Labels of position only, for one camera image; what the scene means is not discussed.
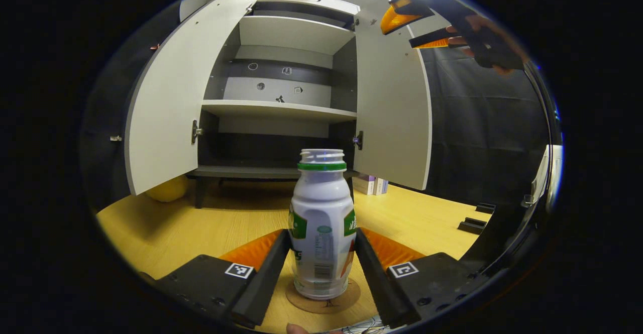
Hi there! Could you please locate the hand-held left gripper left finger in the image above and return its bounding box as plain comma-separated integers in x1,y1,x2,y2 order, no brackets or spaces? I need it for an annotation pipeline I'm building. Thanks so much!
138,229,293,329

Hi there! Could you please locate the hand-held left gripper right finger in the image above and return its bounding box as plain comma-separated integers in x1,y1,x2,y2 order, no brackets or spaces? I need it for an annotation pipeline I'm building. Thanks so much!
354,227,485,328

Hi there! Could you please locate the round cork coaster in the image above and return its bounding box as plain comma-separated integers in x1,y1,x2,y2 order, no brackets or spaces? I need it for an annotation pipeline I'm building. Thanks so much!
285,276,361,314

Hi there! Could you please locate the white cabinet door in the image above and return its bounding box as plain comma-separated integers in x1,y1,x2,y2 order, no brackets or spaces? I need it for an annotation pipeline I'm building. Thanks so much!
352,0,434,191
124,0,266,196

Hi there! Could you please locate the white plastic bottle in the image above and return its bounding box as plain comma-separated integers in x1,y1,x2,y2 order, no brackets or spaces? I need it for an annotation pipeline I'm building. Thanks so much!
289,148,357,300

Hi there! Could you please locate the white cabinet drawer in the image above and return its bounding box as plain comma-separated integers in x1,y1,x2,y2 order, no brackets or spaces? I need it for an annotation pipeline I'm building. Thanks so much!
256,0,361,16

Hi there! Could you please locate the white cabinet shelf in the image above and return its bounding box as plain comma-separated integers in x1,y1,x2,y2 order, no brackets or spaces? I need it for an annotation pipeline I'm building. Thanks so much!
239,15,356,56
201,99,357,124

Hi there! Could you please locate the white grey cabinet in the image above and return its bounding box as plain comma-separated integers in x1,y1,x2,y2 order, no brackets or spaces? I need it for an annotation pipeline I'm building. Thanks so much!
186,0,365,209

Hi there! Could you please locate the black backdrop cloth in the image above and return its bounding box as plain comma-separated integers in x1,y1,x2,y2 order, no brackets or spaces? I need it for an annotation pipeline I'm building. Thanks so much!
80,3,551,214

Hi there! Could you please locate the white purple box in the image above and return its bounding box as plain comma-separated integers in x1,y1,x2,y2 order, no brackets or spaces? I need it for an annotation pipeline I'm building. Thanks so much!
353,173,377,195

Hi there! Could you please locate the yellow ball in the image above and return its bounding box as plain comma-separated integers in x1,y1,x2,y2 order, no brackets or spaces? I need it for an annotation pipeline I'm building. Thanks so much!
146,175,190,203

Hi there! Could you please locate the thin wire bundle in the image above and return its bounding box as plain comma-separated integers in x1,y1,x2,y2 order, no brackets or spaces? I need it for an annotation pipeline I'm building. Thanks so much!
332,315,390,334

